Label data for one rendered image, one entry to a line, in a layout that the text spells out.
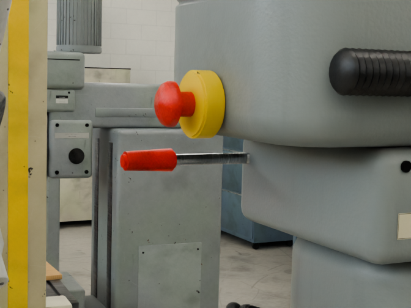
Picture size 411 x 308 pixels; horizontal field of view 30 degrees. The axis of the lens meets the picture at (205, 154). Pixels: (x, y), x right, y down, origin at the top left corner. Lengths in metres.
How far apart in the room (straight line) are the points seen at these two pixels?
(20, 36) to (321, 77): 1.85
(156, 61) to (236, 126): 9.78
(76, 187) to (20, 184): 6.82
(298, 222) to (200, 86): 0.17
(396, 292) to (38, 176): 1.81
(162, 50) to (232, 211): 2.88
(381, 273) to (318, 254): 0.09
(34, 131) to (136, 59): 7.95
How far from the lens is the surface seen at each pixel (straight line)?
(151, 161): 0.76
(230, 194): 8.56
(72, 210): 9.25
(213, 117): 0.65
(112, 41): 10.21
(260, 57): 0.61
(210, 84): 0.65
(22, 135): 2.39
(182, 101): 0.66
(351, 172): 0.67
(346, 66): 0.56
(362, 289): 0.73
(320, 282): 0.78
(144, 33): 10.37
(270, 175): 0.78
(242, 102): 0.63
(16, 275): 2.46
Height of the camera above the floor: 1.78
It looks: 5 degrees down
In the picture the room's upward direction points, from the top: 1 degrees clockwise
